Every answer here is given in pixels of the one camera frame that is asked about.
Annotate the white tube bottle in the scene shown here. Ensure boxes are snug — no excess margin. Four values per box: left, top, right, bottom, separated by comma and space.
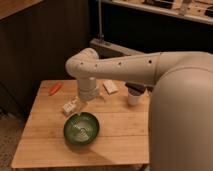
62, 98, 78, 115

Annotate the green ceramic bowl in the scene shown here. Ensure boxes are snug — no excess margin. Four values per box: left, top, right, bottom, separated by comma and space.
63, 112, 100, 145

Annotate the dark brown rectangular object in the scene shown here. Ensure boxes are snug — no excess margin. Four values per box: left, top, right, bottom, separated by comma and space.
125, 83, 146, 96

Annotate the white paper cup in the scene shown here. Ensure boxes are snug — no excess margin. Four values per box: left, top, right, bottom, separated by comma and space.
127, 93, 142, 106

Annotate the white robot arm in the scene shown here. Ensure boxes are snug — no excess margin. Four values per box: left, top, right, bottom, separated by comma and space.
65, 48, 213, 171

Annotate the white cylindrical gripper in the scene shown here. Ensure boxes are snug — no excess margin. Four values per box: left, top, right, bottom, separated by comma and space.
76, 78, 99, 114

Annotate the dark wooden cabinet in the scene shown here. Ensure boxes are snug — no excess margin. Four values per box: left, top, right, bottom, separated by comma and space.
0, 0, 90, 117

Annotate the metal shelf rack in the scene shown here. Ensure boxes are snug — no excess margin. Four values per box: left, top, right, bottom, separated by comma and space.
89, 0, 213, 57

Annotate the orange carrot toy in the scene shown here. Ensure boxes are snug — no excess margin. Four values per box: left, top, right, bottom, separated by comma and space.
49, 82, 63, 96

